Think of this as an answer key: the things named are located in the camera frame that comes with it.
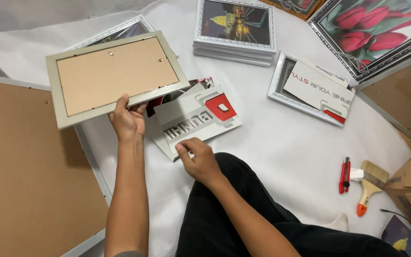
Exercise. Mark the white insert sheet with red stripe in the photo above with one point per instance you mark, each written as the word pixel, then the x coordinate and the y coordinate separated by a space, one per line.
pixel 319 87

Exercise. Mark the dark printed photo sheet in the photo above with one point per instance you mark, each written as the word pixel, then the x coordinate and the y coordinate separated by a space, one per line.
pixel 162 100

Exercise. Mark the person's black trousers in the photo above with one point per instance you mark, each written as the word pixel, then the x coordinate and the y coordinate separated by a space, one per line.
pixel 219 221

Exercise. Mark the pile of white picture frames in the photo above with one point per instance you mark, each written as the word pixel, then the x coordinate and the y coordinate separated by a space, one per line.
pixel 232 56

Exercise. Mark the large frame with brown backing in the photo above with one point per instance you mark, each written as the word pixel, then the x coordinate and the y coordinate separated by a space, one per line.
pixel 30 171
pixel 405 96

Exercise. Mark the silver frame with black mat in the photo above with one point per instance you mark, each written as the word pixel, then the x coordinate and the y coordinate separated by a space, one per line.
pixel 280 80

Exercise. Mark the grey frame with brown backing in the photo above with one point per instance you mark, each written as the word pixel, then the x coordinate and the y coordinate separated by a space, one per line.
pixel 116 75

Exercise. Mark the person's left hand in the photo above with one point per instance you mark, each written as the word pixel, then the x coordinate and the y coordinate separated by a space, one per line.
pixel 128 123

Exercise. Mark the silver frame with dark picture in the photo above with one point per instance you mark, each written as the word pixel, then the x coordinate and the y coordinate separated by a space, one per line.
pixel 134 25

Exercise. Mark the white frame with city picture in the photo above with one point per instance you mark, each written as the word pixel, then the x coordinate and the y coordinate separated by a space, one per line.
pixel 236 23

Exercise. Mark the large silver frame with tulips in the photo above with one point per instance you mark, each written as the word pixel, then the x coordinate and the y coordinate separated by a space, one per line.
pixel 373 28

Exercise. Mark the white insert sheet with red logo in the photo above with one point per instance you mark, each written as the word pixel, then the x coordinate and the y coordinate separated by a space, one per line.
pixel 194 119

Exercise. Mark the gold picture frame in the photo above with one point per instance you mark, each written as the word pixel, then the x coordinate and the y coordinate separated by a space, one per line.
pixel 298 7

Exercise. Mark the wooden paint brush orange tip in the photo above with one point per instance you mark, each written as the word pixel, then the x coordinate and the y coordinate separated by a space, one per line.
pixel 369 187

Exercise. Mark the white floor sheet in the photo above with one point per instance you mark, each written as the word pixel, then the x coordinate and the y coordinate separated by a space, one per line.
pixel 284 150

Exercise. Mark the small white block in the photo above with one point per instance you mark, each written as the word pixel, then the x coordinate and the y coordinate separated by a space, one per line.
pixel 356 174

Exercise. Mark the person's right hand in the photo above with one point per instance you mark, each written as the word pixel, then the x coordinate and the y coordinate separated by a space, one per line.
pixel 202 162

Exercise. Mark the purple print with yellow dome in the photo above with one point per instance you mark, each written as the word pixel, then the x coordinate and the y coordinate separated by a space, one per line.
pixel 400 239

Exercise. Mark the red utility knife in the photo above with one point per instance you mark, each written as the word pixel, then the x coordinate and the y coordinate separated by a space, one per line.
pixel 345 175

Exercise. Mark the person's white sock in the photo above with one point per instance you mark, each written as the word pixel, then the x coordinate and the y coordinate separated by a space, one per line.
pixel 339 223

